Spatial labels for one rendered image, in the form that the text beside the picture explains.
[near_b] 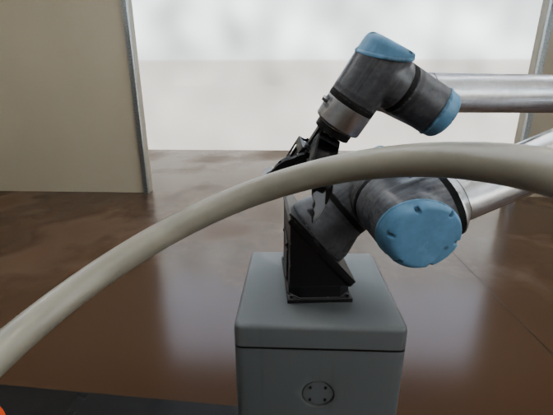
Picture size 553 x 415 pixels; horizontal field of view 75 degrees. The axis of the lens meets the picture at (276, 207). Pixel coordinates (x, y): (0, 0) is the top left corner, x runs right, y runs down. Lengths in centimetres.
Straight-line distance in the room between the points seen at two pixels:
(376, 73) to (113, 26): 470
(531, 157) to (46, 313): 40
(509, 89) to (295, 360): 77
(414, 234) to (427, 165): 42
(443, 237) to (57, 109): 522
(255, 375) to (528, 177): 79
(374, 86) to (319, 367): 63
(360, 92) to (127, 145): 470
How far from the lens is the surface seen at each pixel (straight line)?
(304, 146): 70
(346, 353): 92
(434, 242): 76
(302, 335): 88
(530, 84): 101
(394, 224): 71
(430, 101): 70
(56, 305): 40
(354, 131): 67
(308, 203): 91
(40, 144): 579
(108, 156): 536
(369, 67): 65
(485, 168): 30
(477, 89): 92
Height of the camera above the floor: 136
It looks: 18 degrees down
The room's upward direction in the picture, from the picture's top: straight up
